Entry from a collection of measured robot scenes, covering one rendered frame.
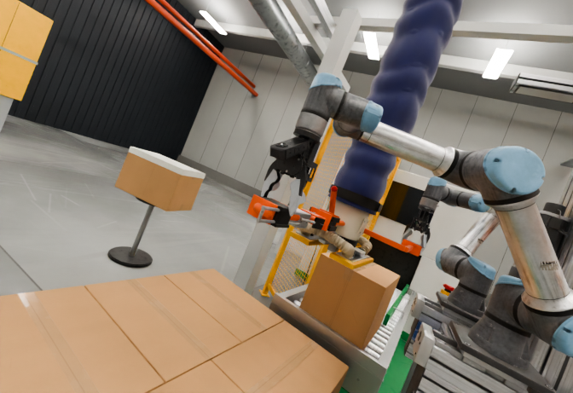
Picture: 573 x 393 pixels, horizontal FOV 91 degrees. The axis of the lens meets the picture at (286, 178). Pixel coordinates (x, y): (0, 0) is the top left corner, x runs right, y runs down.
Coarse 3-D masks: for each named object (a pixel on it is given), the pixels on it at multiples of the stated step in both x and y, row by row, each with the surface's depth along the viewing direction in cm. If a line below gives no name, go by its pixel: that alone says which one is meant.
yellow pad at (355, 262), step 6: (336, 252) 107; (354, 252) 110; (336, 258) 104; (342, 258) 103; (348, 258) 104; (354, 258) 109; (360, 258) 113; (366, 258) 122; (372, 258) 128; (348, 264) 101; (354, 264) 101; (360, 264) 108
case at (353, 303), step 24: (336, 264) 162; (312, 288) 166; (336, 288) 159; (360, 288) 153; (384, 288) 147; (312, 312) 163; (336, 312) 157; (360, 312) 151; (384, 312) 186; (360, 336) 148
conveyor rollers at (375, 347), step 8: (392, 296) 298; (408, 296) 329; (296, 304) 186; (400, 304) 277; (400, 312) 253; (392, 320) 229; (384, 328) 201; (392, 328) 212; (376, 336) 185; (384, 336) 190; (368, 344) 169; (376, 344) 175; (384, 344) 175; (368, 352) 160; (376, 352) 166
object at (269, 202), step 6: (252, 198) 69; (258, 198) 68; (264, 198) 70; (270, 198) 76; (252, 204) 69; (264, 204) 67; (270, 204) 66; (276, 204) 67; (282, 204) 72; (252, 210) 68; (252, 216) 68
